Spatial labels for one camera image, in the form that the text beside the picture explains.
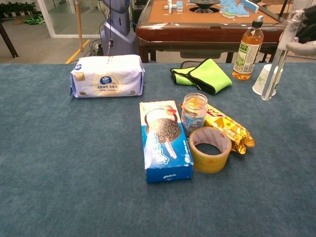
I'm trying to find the white tissue pack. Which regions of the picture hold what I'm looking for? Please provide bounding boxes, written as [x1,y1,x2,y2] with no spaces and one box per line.
[69,54,146,99]

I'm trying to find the amber tea bottle green label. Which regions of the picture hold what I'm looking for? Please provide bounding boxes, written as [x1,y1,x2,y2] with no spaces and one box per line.
[232,15,265,81]

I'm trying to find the blue Oreo cookie box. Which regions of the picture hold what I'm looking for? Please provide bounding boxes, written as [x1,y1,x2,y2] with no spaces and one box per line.
[139,100,194,184]

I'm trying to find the yellow packing tape roll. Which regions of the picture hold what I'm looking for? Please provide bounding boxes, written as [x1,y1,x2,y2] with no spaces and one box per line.
[189,126,233,174]

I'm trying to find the large cluster blue mahjong tiles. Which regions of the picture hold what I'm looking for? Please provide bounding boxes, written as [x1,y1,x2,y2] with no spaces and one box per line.
[219,0,260,19]

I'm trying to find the purple grey robot pedestal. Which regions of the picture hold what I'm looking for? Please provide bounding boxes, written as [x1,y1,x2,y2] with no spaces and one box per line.
[99,0,138,56]

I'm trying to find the green cloth on floor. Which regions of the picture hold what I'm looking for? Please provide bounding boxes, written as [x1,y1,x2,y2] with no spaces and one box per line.
[23,13,46,25]

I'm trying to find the small cluster blue mahjong tiles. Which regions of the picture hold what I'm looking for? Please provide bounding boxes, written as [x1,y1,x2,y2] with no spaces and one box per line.
[164,0,185,13]

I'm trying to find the green microfiber cloth black trim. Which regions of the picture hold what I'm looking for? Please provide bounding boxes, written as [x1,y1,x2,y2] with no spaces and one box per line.
[169,58,233,96]

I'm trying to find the brown mahjong table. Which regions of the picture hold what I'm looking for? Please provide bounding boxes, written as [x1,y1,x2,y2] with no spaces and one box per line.
[135,0,297,64]

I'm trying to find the white paper cup leaf print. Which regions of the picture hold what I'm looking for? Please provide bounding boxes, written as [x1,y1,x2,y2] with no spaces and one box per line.
[252,64,283,97]

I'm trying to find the glass jar with cartoon label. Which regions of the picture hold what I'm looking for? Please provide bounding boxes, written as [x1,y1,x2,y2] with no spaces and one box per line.
[181,92,209,138]

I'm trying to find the black mahjong table hub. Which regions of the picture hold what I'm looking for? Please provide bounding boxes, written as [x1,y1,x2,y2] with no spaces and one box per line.
[189,0,221,13]

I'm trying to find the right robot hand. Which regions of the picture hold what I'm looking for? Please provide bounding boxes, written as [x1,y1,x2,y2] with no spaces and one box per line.
[285,5,316,57]

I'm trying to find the yellow foil snack packet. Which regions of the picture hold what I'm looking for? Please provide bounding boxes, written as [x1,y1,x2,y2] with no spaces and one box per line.
[180,103,255,155]

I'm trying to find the dark table leg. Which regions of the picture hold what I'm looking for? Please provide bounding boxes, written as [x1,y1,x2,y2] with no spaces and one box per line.
[0,21,19,59]

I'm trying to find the cables and power strip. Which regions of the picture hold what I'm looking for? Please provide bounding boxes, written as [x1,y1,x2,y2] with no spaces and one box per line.
[85,39,104,57]

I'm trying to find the clear test tube white cap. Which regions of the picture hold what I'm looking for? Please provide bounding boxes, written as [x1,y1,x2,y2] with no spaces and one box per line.
[261,8,306,101]

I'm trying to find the row of potted plants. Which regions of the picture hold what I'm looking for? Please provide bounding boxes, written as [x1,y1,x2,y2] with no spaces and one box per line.
[0,1,38,18]

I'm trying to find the wooden pole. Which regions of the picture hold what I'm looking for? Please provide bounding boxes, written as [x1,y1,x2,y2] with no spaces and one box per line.
[75,0,84,52]

